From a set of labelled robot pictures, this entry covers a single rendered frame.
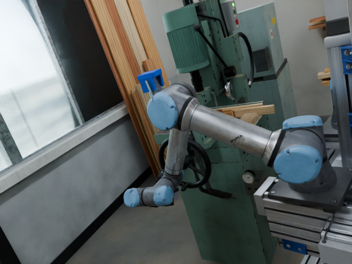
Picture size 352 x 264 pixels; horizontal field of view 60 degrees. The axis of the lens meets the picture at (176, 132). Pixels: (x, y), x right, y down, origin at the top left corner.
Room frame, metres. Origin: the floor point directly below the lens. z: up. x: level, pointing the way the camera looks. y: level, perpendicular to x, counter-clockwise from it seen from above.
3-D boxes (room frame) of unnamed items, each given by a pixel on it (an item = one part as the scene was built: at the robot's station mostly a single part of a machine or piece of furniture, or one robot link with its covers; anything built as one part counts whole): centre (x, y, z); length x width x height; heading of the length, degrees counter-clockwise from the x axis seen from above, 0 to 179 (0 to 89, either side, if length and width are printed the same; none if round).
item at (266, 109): (1.59, -0.28, 0.92); 0.55 x 0.02 x 0.04; 54
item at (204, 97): (1.67, -0.20, 1.03); 0.14 x 0.07 x 0.09; 144
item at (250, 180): (1.33, -0.28, 0.65); 0.06 x 0.04 x 0.08; 54
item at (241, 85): (1.71, -0.43, 1.02); 0.09 x 0.07 x 0.12; 54
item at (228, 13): (1.83, -0.49, 1.40); 0.10 x 0.06 x 0.16; 144
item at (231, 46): (1.74, -0.44, 1.22); 0.09 x 0.08 x 0.15; 144
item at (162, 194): (1.09, 0.13, 0.84); 0.11 x 0.11 x 0.08; 57
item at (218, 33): (1.89, -0.36, 1.16); 0.22 x 0.22 x 0.72; 54
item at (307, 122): (0.89, -0.39, 0.98); 0.13 x 0.12 x 0.14; 147
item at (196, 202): (1.75, -0.26, 0.35); 0.58 x 0.45 x 0.71; 144
